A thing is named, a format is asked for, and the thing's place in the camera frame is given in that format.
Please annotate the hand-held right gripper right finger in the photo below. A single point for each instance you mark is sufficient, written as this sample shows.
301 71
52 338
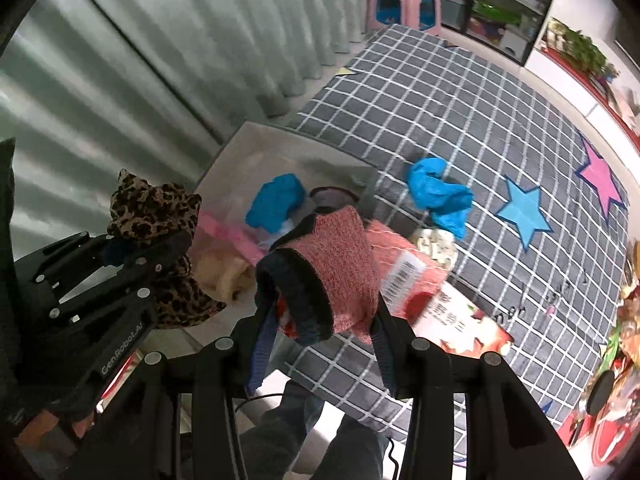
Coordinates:
387 365

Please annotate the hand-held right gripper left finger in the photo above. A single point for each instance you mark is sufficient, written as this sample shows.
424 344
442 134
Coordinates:
261 360

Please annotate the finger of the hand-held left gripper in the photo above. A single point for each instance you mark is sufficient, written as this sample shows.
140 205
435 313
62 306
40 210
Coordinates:
150 270
75 255

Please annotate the leopard print cloth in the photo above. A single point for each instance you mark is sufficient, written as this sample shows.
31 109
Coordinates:
150 210

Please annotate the salmon knitted sock navy cuff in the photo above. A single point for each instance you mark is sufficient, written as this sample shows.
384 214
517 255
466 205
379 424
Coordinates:
345 260

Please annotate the clear plastic storage bin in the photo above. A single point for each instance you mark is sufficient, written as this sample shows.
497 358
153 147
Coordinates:
280 155

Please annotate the cream cloth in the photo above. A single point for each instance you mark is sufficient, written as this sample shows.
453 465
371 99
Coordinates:
220 272

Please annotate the person's blue jeans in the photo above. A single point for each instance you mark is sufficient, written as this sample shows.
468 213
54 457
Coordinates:
285 430

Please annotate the red white snack packet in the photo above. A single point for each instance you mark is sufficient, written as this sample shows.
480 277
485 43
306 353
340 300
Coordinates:
465 330

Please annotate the white dotted cloth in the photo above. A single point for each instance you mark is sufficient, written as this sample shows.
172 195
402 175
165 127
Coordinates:
435 250

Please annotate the blue cloth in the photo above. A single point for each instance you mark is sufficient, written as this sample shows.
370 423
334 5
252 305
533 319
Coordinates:
275 205
440 195

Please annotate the grey curtain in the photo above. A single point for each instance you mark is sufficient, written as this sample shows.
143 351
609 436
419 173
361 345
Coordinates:
150 60

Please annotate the black round disc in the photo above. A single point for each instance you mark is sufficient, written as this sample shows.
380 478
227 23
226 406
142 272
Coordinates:
600 392

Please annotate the colourful printed clutter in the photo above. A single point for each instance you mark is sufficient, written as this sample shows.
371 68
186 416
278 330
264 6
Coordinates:
625 310

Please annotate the grey checked mat with stars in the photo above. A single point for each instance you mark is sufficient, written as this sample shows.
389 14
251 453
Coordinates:
450 110

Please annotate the pink plastic stool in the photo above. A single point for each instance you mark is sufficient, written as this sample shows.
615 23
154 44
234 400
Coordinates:
402 10

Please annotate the glass door display cabinet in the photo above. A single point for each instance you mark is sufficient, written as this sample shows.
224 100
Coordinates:
500 10

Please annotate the green potted plant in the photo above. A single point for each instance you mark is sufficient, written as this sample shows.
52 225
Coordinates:
582 47

